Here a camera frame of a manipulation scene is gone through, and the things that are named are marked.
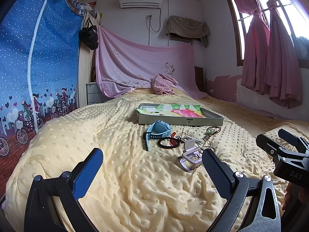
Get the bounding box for silver carabiner bottle opener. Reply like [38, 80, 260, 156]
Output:
[177, 140, 203, 172]

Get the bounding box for silver key rings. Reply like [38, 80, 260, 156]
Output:
[180, 131, 213, 154]

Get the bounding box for light blue smart watch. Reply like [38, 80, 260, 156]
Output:
[143, 120, 171, 151]

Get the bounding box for person's right hand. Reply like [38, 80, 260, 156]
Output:
[282, 182, 309, 211]

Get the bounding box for right pink curtain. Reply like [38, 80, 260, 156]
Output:
[263, 0, 302, 109]

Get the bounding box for pink curtain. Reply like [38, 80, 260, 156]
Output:
[234, 0, 270, 95]
[263, 0, 302, 109]

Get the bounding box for colourful paper tray liner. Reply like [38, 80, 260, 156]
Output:
[137, 104, 206, 118]

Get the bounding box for grey metal tray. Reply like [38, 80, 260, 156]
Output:
[136, 103, 224, 127]

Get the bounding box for dark wooden board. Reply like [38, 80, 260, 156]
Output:
[194, 67, 204, 92]

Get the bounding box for left pink curtain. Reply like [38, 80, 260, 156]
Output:
[234, 0, 270, 95]

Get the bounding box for grey drawer nightstand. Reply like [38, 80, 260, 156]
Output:
[86, 82, 113, 105]

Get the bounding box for crumpled pink towel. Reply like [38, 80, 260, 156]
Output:
[151, 73, 178, 95]

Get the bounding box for olive cloth covered shelf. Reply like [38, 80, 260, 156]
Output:
[166, 15, 210, 48]

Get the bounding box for wooden wardrobe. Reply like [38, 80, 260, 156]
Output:
[77, 12, 99, 107]

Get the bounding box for pink hanging bed sheet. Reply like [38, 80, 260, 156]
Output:
[95, 27, 206, 99]

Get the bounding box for black hanging bag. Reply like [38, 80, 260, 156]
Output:
[79, 25, 98, 50]

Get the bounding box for blue dotted wardrobe cover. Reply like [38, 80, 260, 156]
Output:
[1, 0, 85, 193]

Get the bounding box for white air conditioner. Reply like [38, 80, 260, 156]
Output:
[119, 0, 163, 9]

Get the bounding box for red cord charm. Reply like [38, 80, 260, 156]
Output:
[169, 132, 178, 148]

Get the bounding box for black hair tie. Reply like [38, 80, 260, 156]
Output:
[157, 137, 181, 149]

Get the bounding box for air conditioner power cable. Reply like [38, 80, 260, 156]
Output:
[147, 7, 162, 47]

